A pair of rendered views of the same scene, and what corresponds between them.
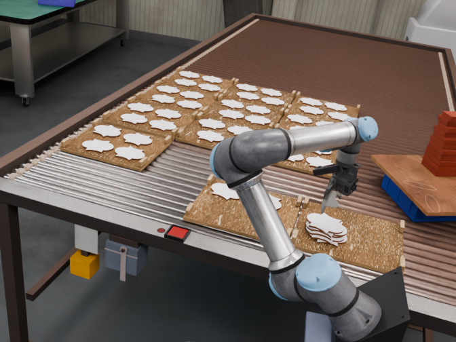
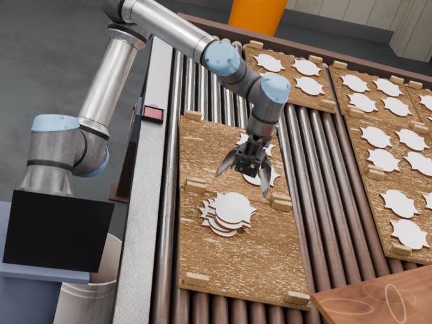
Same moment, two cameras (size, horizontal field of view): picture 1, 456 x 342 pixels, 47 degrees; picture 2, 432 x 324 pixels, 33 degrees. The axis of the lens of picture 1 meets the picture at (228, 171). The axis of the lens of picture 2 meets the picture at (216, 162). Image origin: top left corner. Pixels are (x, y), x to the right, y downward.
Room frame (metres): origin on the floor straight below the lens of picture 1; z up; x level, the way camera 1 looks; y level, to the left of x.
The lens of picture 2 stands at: (0.90, -1.90, 2.18)
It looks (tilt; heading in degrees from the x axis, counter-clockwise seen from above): 32 degrees down; 65
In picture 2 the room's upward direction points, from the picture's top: 18 degrees clockwise
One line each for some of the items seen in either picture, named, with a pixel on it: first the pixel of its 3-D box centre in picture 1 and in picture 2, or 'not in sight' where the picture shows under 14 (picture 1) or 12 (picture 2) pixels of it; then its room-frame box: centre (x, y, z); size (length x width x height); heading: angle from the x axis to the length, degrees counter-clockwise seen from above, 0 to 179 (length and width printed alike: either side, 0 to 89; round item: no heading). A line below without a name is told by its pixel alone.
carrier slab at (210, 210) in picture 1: (245, 209); (232, 160); (1.80, -0.09, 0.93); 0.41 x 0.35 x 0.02; 77
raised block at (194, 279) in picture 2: (402, 264); (196, 279); (1.53, -0.66, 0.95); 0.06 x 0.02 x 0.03; 167
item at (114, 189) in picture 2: (13, 279); (140, 122); (1.77, 0.88, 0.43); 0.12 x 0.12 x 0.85; 76
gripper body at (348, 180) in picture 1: (344, 176); (252, 150); (1.68, -0.42, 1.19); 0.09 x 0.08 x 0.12; 57
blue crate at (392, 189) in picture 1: (429, 193); not in sight; (2.06, -0.90, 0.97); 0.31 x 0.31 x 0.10; 16
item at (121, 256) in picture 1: (126, 254); (144, 122); (1.62, 0.35, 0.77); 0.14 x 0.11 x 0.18; 76
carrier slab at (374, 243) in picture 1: (349, 235); (240, 245); (1.71, -0.50, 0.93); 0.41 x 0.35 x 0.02; 77
